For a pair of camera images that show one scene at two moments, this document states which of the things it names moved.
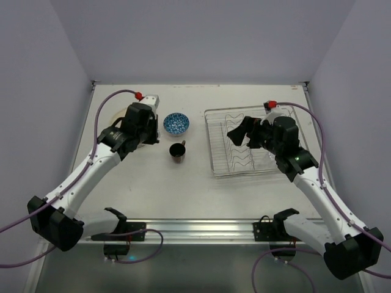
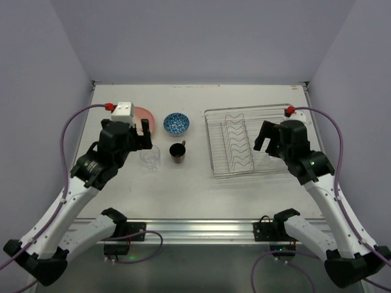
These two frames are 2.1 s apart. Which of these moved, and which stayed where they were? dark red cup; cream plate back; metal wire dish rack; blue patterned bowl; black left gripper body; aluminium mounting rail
Moved: black left gripper body; cream plate back
Stayed: blue patterned bowl; dark red cup; metal wire dish rack; aluminium mounting rail
